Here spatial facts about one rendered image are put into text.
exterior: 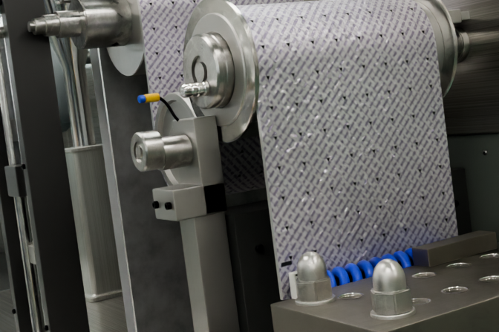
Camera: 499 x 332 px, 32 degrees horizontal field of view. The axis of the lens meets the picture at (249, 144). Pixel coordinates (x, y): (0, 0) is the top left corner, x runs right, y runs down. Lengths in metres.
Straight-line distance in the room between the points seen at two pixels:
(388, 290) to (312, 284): 0.09
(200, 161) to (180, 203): 0.05
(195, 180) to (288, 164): 0.10
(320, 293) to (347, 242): 0.13
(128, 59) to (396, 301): 0.54
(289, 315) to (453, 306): 0.15
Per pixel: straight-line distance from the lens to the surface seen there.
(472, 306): 0.74
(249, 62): 0.84
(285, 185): 0.86
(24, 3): 1.11
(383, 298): 0.72
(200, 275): 0.91
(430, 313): 0.73
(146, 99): 0.92
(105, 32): 1.09
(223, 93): 0.87
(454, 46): 0.99
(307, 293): 0.79
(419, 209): 0.96
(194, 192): 0.89
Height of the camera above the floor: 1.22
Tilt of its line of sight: 3 degrees down
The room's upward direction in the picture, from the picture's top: 7 degrees counter-clockwise
